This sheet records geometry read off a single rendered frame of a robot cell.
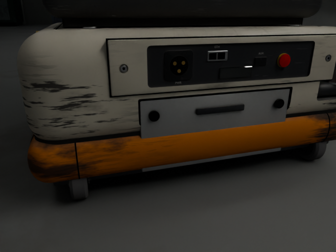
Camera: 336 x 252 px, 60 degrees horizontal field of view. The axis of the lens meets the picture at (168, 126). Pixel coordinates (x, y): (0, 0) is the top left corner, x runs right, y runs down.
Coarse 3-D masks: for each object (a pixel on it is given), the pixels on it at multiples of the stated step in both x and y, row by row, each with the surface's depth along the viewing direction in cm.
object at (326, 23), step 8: (328, 0) 174; (320, 8) 180; (328, 8) 175; (312, 16) 187; (320, 16) 181; (328, 16) 176; (304, 24) 194; (312, 24) 187; (320, 24) 182; (328, 24) 176
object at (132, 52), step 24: (120, 48) 41; (144, 48) 42; (168, 48) 43; (192, 48) 44; (216, 48) 46; (240, 48) 47; (264, 48) 48; (288, 48) 50; (312, 48) 51; (120, 72) 42; (144, 72) 43; (168, 72) 44; (192, 72) 46; (216, 72) 47; (240, 72) 48; (264, 72) 50; (288, 72) 51; (312, 72) 52
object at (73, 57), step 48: (48, 48) 39; (96, 48) 41; (48, 96) 41; (96, 96) 43; (144, 96) 45; (192, 96) 48; (240, 96) 50; (288, 96) 54; (48, 144) 44; (96, 144) 45; (144, 144) 47; (192, 144) 50; (240, 144) 53; (288, 144) 57
